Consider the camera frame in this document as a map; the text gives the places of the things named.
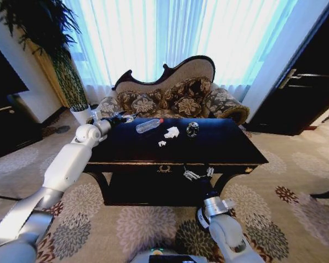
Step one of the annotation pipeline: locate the small floral brown cushion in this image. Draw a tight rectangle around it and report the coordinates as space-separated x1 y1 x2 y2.
130 92 162 115

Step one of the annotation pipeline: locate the clear plastic bottle red cap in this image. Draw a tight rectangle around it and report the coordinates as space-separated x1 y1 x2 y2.
135 118 165 135

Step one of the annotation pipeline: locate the dark wooden table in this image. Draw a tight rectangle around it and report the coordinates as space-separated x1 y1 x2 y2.
83 117 269 207

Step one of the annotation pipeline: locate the white plant pot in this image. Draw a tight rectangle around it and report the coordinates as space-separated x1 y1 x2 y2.
69 105 92 125

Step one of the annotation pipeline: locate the large crumpled white paper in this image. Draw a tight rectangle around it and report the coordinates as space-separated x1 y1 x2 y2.
163 126 180 139

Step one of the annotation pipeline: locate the crushed dark metal can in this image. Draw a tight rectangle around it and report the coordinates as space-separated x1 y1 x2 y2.
186 122 200 138

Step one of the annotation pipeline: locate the ornate patterned chaise sofa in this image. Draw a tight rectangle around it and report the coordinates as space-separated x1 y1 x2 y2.
96 55 251 126

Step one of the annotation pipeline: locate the floral cushion with dark fringe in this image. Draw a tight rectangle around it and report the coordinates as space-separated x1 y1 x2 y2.
163 78 212 117

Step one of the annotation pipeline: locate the white robot front shell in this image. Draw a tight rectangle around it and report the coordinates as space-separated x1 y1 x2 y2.
130 247 211 263

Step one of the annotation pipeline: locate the beige side drape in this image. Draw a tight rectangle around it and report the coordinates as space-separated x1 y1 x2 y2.
24 38 73 108

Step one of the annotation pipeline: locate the sheer white curtain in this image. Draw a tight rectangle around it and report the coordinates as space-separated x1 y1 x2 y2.
60 0 329 107

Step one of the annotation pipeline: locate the green potted plant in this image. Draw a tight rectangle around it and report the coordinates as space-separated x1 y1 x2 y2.
0 0 89 111

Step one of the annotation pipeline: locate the dark television cabinet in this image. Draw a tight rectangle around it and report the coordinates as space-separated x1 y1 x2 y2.
0 93 44 163

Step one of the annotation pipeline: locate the dark furniture leg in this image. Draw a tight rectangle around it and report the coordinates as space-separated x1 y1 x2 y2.
309 185 329 201

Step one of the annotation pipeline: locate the black television screen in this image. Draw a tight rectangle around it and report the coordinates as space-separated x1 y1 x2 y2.
0 35 30 102

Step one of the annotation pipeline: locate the dark wooden door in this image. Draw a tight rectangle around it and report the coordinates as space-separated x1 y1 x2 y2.
246 0 329 136

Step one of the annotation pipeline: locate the silver door handle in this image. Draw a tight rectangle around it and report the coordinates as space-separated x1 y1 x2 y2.
278 68 303 89

